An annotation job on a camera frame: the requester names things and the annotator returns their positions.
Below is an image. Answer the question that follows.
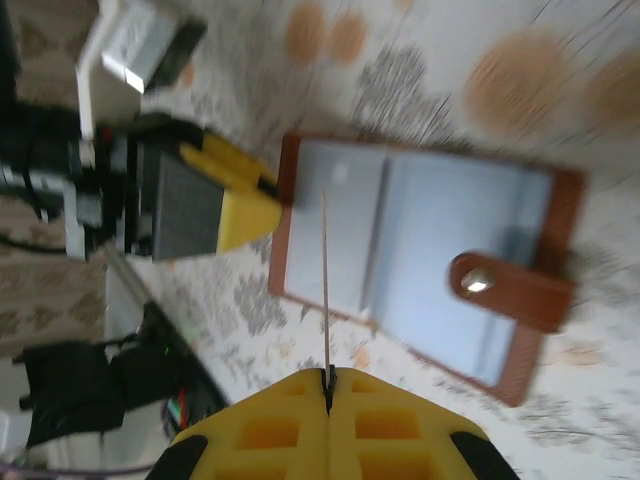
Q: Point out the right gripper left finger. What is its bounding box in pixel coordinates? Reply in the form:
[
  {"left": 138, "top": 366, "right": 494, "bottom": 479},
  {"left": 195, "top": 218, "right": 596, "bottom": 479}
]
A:
[{"left": 172, "top": 367, "right": 332, "bottom": 480}]

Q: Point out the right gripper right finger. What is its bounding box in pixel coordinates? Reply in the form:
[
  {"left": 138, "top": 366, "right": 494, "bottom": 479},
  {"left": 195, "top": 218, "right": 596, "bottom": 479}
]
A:
[{"left": 329, "top": 367, "right": 489, "bottom": 480}]

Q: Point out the brown leather card holder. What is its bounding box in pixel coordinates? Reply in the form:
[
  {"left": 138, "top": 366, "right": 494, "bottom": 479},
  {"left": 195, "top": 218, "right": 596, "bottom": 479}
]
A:
[{"left": 267, "top": 130, "right": 589, "bottom": 409}]

